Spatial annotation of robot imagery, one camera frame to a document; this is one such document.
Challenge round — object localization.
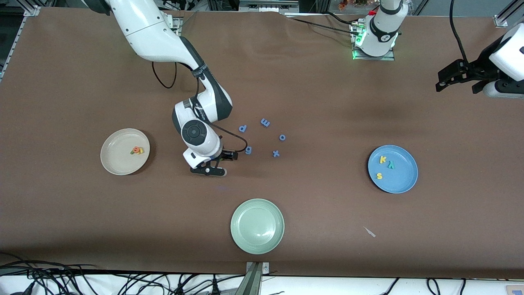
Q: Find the beige round plate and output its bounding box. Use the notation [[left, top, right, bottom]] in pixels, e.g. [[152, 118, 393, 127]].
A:
[[100, 128, 151, 176]]

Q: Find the pale green round plate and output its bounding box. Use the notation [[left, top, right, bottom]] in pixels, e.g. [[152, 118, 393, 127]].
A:
[[230, 198, 285, 255]]

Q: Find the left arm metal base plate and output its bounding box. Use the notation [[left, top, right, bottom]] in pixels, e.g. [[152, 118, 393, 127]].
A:
[[352, 23, 395, 61]]

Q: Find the aluminium table edge rail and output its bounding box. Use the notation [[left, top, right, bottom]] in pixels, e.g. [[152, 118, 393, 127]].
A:
[[0, 6, 41, 80]]

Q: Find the aluminium camera mount pole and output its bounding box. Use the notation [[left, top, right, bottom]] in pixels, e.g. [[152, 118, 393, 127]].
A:
[[235, 261, 270, 295]]

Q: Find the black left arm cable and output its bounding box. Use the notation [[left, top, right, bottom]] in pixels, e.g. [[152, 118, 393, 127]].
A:
[[449, 0, 468, 64]]

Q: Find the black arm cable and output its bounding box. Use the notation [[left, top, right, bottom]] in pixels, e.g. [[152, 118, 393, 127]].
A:
[[151, 61, 248, 154], [449, 0, 468, 64]]

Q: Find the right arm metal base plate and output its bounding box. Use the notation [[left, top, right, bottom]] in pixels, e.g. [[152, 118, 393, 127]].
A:
[[166, 16, 183, 37]]

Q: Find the blue round plate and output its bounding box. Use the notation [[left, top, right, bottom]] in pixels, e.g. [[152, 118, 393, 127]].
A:
[[368, 145, 419, 194]]

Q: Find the black cable on table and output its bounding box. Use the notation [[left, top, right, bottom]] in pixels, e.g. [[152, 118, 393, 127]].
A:
[[285, 14, 361, 35]]

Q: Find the aluminium frame profile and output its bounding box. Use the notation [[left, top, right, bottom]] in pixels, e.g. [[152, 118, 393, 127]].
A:
[[493, 0, 524, 28]]

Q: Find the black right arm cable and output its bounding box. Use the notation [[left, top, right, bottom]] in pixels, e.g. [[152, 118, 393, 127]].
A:
[[151, 61, 248, 154]]

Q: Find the grey power strip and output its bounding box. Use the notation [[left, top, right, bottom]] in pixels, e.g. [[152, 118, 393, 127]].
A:
[[239, 0, 299, 13]]

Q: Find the black cable bundle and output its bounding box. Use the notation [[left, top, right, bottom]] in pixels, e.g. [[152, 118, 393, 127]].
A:
[[0, 252, 246, 295]]

